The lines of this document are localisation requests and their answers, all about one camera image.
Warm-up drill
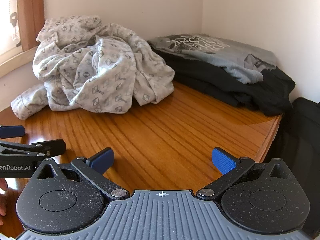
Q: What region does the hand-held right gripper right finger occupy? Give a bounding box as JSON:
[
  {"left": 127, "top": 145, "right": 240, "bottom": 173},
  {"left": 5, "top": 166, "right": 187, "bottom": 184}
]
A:
[{"left": 196, "top": 148, "right": 292, "bottom": 202}]

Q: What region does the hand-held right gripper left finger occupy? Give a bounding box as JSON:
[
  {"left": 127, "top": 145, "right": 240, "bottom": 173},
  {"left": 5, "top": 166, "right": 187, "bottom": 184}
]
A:
[{"left": 30, "top": 148, "right": 130, "bottom": 202}]

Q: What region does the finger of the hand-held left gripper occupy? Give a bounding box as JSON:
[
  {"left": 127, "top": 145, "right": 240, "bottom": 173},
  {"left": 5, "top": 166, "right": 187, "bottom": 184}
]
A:
[
  {"left": 0, "top": 139, "right": 67, "bottom": 160},
  {"left": 0, "top": 126, "right": 25, "bottom": 139}
]

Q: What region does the white grey patterned garment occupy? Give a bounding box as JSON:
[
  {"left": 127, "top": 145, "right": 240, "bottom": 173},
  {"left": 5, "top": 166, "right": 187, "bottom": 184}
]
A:
[{"left": 10, "top": 15, "right": 175, "bottom": 120}]

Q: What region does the person's left hand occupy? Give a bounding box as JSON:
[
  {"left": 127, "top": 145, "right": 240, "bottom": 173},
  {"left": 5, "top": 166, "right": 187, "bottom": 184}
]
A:
[{"left": 0, "top": 179, "right": 8, "bottom": 226}]

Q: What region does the beige window sill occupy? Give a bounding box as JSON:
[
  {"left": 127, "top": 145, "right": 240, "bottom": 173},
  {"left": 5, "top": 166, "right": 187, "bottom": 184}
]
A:
[{"left": 0, "top": 47, "right": 38, "bottom": 79}]

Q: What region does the black folded garment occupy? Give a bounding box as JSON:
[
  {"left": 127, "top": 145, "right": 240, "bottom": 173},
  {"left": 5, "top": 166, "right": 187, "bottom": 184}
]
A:
[{"left": 150, "top": 47, "right": 297, "bottom": 117}]

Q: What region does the black bag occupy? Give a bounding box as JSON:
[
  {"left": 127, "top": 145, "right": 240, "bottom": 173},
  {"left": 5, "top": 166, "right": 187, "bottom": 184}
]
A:
[{"left": 272, "top": 97, "right": 320, "bottom": 230}]

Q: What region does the bright window pane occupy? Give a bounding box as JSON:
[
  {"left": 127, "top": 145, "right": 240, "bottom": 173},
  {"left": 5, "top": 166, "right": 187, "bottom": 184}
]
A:
[{"left": 0, "top": 0, "right": 19, "bottom": 58}]

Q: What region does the grey printed t-shirt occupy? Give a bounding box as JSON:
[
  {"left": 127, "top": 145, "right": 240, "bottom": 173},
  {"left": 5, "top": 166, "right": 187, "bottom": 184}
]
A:
[{"left": 147, "top": 33, "right": 278, "bottom": 84}]

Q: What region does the wooden window frame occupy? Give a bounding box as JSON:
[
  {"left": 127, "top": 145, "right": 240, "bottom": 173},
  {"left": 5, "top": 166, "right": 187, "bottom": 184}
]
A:
[{"left": 17, "top": 0, "right": 46, "bottom": 52}]

